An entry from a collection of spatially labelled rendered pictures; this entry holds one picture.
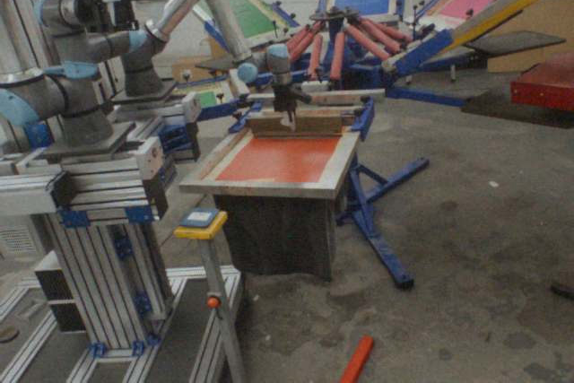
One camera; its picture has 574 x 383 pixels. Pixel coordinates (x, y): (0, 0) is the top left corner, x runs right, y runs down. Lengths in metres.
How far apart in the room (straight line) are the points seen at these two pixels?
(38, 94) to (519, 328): 2.15
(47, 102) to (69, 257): 0.81
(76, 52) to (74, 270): 1.12
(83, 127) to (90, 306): 0.93
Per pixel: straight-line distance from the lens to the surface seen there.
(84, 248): 2.08
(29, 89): 1.49
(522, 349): 2.48
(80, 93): 1.57
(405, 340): 2.44
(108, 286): 2.16
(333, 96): 2.34
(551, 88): 2.09
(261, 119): 2.12
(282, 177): 1.78
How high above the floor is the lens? 1.75
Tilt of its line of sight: 25 degrees down
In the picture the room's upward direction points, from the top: 9 degrees counter-clockwise
